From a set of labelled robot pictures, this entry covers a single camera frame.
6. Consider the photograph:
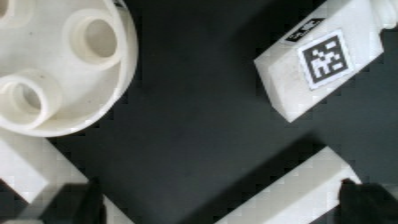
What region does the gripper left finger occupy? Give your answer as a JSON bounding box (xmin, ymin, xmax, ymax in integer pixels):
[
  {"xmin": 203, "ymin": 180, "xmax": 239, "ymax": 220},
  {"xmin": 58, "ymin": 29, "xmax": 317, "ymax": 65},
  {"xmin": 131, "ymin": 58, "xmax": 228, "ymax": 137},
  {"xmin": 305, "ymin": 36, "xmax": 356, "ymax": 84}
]
[{"xmin": 38, "ymin": 180, "xmax": 106, "ymax": 224}]

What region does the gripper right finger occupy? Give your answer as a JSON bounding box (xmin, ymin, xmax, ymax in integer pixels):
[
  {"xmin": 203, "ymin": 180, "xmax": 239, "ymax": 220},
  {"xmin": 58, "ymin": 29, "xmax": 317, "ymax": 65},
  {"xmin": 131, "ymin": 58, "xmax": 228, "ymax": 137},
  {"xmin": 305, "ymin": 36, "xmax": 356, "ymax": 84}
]
[{"xmin": 337, "ymin": 179, "xmax": 398, "ymax": 224}]

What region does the white stool leg with tag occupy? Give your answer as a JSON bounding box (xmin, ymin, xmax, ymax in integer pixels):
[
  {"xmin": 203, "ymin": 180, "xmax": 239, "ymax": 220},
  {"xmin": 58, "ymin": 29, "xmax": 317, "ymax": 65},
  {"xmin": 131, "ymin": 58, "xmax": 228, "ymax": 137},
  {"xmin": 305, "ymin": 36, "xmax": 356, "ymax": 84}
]
[{"xmin": 253, "ymin": 0, "xmax": 398, "ymax": 121}]

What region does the white round stool seat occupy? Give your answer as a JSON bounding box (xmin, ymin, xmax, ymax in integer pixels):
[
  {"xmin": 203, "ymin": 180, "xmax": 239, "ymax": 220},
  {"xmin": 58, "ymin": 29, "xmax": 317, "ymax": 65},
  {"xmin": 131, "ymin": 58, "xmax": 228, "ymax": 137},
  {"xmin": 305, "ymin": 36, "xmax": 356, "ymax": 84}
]
[{"xmin": 0, "ymin": 0, "xmax": 138, "ymax": 137}]

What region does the white front fence bar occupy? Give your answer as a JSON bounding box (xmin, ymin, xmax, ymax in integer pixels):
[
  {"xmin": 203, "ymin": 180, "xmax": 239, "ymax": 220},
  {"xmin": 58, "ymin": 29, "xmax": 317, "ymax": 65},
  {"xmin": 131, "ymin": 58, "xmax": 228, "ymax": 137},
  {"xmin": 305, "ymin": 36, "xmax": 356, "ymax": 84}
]
[{"xmin": 214, "ymin": 147, "xmax": 360, "ymax": 224}]

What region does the white fence bar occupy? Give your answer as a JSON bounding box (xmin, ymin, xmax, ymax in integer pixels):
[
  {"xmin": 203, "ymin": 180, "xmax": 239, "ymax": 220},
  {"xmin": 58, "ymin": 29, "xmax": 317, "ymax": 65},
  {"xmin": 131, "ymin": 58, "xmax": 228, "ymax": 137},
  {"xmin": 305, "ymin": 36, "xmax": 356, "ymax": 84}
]
[
  {"xmin": 214, "ymin": 147, "xmax": 360, "ymax": 224},
  {"xmin": 0, "ymin": 129, "xmax": 134, "ymax": 224}
]

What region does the white right fence bar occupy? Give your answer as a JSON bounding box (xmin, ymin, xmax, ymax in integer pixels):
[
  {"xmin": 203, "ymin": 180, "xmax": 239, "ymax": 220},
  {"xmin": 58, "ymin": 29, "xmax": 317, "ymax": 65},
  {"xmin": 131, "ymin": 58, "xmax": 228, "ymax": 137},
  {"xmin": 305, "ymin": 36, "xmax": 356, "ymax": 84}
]
[{"xmin": 0, "ymin": 129, "xmax": 134, "ymax": 224}]

